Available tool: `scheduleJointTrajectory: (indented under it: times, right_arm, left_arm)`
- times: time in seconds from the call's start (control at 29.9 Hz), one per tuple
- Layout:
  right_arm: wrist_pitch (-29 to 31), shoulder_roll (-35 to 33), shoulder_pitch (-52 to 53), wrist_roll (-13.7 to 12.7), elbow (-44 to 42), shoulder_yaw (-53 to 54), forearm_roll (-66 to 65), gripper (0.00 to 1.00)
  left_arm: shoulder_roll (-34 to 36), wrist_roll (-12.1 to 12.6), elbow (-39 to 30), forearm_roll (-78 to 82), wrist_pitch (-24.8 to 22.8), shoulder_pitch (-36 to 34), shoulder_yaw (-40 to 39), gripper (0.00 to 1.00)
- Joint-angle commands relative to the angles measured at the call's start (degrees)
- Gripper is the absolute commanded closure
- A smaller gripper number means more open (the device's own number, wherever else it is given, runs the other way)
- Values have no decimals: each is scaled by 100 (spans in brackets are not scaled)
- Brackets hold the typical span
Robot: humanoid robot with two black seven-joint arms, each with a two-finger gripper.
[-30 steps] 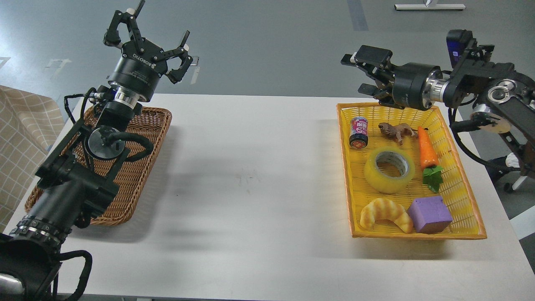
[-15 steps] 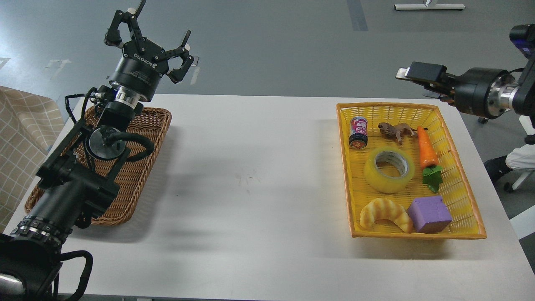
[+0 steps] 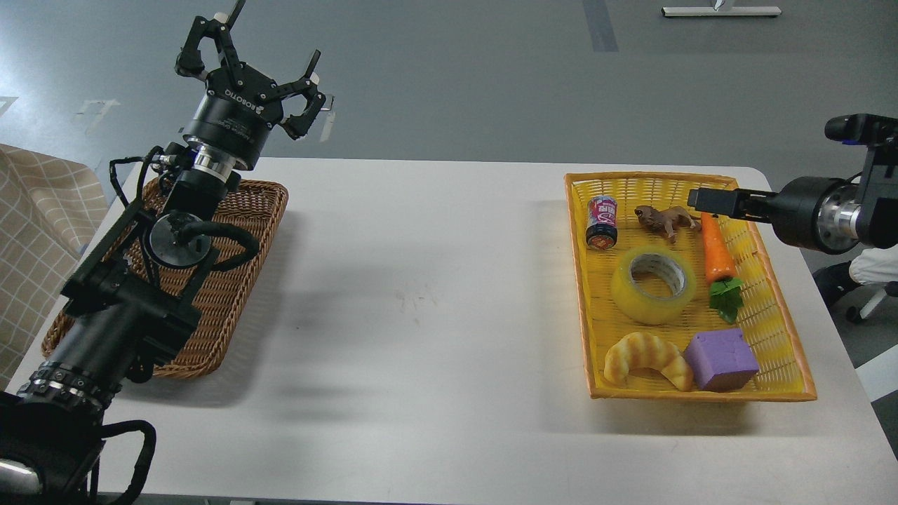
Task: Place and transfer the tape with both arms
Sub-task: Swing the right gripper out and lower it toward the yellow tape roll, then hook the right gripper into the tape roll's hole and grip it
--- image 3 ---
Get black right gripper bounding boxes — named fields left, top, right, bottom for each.
left=688, top=177, right=859, bottom=255

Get yellow plastic basket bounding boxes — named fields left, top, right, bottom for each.
left=565, top=170, right=817, bottom=402

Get small red jam jar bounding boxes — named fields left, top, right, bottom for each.
left=586, top=195, right=618, bottom=250

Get white metal stand base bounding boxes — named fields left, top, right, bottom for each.
left=661, top=4, right=782, bottom=18

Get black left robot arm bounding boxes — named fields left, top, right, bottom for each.
left=2, top=1, right=327, bottom=504

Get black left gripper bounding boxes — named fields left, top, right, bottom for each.
left=175, top=0, right=328, bottom=171

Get beige checked cloth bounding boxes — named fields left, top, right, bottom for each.
left=1, top=144, right=108, bottom=386

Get purple foam cube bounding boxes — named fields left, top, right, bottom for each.
left=683, top=328, right=760, bottom=392

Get person in white clothes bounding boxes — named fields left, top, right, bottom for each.
left=812, top=246, right=897, bottom=308

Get toy croissant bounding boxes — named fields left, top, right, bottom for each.
left=603, top=332, right=694, bottom=392

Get orange toy carrot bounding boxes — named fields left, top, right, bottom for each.
left=700, top=212, right=744, bottom=324

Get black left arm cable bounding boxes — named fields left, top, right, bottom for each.
left=109, top=144, right=166, bottom=211

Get yellow tape roll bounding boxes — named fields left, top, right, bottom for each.
left=610, top=245, right=698, bottom=325

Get brown toy lion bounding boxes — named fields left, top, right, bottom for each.
left=634, top=206, right=702, bottom=244

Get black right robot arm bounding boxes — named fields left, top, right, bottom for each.
left=688, top=113, right=897, bottom=255

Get brown wicker basket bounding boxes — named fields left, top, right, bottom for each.
left=41, top=179, right=289, bottom=379

